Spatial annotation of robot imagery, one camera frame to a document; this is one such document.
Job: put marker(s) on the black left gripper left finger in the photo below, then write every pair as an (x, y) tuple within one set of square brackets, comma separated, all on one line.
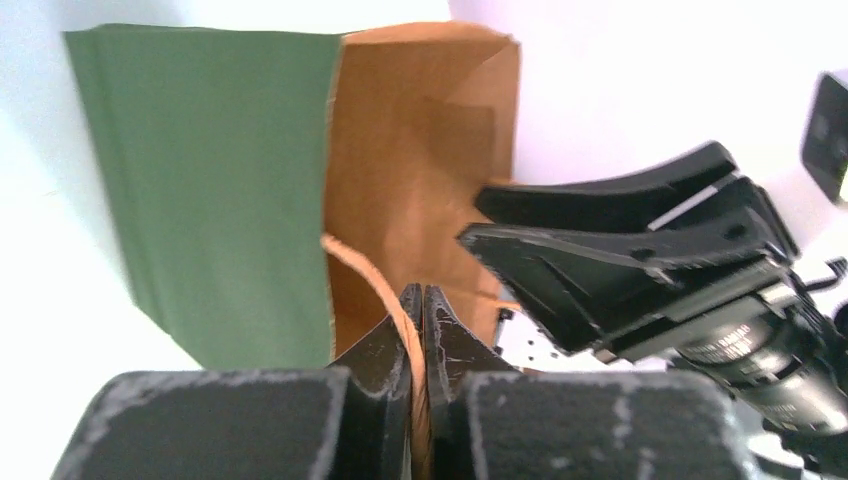
[(349, 420)]

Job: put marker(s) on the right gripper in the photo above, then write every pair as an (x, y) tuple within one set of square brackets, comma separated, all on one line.
[(712, 279)]

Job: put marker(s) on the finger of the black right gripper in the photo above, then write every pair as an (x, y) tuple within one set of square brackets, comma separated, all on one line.
[(625, 204)]

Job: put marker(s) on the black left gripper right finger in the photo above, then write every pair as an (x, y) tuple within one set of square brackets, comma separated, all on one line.
[(490, 421)]

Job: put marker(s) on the green paper bag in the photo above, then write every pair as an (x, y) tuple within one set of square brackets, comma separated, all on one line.
[(276, 195)]

